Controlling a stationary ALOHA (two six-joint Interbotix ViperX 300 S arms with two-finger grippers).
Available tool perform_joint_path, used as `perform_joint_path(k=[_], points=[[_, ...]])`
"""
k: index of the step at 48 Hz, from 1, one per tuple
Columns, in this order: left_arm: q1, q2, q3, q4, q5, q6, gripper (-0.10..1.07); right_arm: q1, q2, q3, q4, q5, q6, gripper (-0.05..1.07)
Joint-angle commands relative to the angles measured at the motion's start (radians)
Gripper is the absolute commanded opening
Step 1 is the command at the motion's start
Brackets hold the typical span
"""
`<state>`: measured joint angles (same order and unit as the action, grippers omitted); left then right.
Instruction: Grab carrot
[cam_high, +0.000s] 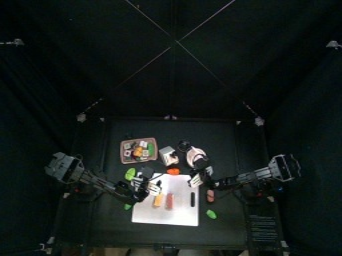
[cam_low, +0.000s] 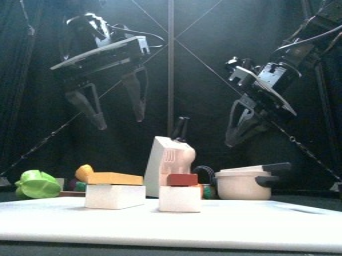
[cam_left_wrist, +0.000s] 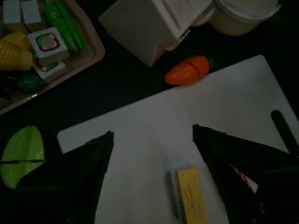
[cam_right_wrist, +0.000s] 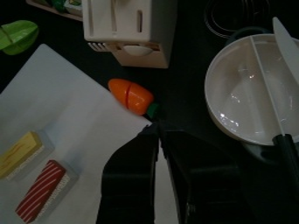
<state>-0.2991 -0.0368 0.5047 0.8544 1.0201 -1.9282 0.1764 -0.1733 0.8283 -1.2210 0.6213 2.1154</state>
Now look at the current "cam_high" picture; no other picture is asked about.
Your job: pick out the green toy vegetable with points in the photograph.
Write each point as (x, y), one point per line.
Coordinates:
(151, 149)

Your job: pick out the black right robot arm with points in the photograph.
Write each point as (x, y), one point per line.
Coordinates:
(267, 173)

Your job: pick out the red topped white sushi toy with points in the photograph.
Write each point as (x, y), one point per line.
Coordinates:
(170, 201)

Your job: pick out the pink toy sausage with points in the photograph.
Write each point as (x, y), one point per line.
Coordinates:
(210, 195)

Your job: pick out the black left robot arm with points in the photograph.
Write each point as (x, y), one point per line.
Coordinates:
(71, 168)

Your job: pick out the white toy carton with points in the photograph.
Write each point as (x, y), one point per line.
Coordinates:
(168, 155)

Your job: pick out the black pot lid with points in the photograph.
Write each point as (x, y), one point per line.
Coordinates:
(183, 145)

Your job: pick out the yellow topped white sushi toy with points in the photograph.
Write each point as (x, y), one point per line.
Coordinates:
(158, 200)

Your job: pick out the white cutting board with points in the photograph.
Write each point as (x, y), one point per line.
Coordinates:
(175, 213)

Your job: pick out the green toy cabbage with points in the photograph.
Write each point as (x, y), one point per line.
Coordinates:
(129, 174)

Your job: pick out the brown toy tray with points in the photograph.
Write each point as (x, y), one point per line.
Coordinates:
(125, 156)

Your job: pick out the yellow toy fruit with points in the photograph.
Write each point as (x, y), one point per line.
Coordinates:
(137, 151)

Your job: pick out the small green toy leaf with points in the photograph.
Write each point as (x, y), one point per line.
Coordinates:
(127, 206)

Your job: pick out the black toy knife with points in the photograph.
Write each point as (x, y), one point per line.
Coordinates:
(192, 199)

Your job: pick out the orange toy carrot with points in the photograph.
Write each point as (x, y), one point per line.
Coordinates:
(172, 171)

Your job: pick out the silver frame bracket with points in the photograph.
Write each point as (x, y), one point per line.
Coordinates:
(80, 116)
(259, 120)
(333, 44)
(15, 42)

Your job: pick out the green toy pepper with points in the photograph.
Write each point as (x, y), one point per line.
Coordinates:
(211, 214)

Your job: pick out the black label plate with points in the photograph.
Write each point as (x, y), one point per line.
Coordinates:
(262, 226)

